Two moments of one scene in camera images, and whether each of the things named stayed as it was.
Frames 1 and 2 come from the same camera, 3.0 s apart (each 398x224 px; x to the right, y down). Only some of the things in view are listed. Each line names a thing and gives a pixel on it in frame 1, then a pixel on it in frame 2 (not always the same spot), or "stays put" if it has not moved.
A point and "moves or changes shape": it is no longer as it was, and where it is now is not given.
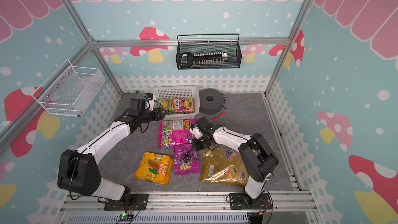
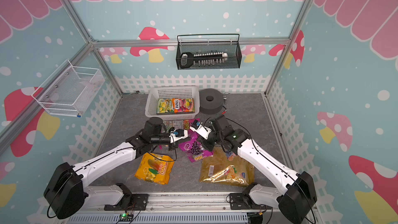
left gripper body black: [147, 115] to [163, 138]
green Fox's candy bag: [167, 104] stays put
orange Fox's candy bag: [184, 105] stays put
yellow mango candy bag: [155, 167] stays put
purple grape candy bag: [186, 159] moves or changes shape
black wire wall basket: [209, 55] stays put
